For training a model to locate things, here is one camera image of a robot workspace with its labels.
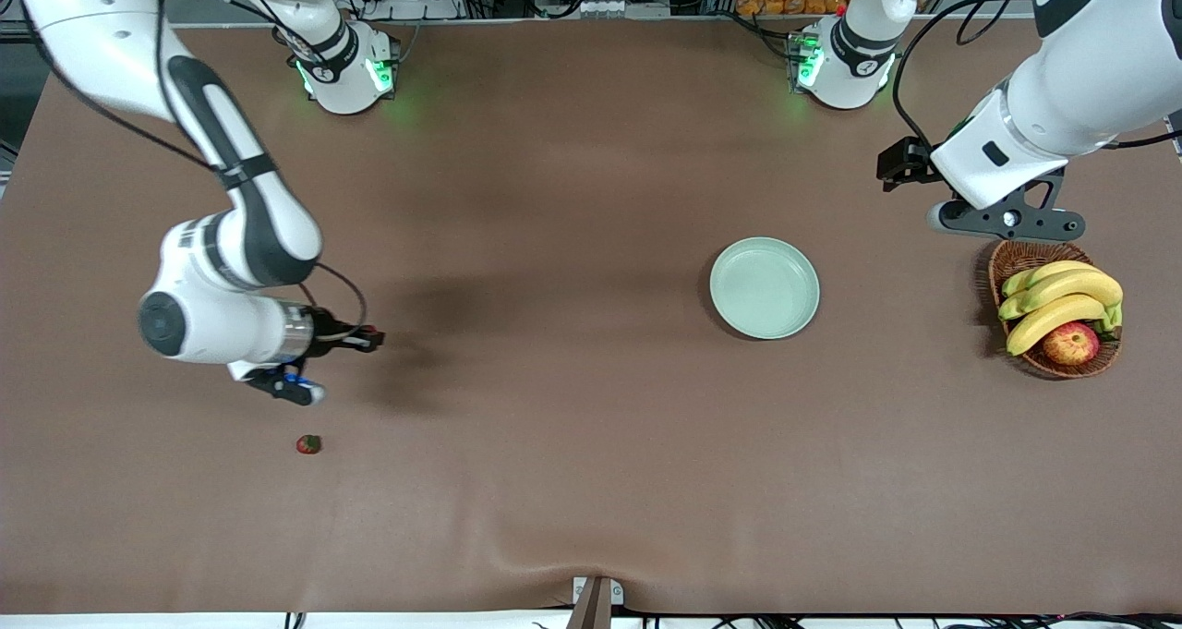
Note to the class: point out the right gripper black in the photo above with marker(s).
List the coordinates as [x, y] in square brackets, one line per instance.
[329, 338]

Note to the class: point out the red strawberry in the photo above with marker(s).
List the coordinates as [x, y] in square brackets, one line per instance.
[308, 444]

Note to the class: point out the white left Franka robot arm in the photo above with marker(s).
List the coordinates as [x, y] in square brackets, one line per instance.
[1090, 66]

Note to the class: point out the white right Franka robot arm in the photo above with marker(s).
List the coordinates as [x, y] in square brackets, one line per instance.
[102, 29]

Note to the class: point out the pale green round plate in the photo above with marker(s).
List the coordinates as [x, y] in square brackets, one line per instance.
[765, 287]

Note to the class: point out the brown wicker basket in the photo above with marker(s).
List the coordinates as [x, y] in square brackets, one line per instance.
[1020, 258]

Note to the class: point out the yellow banana bunch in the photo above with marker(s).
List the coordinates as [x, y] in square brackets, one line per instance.
[1071, 287]

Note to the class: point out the red yellow apple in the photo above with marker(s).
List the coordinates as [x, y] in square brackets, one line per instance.
[1071, 344]

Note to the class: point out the brown table mat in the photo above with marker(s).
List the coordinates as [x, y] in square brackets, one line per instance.
[591, 481]

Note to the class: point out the white terminal strip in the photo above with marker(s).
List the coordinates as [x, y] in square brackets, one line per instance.
[609, 7]

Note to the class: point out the brown mounting bar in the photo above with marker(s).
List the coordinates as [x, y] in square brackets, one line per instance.
[591, 610]

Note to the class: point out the grey metal mounting bracket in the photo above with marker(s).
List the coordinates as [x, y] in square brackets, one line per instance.
[617, 592]

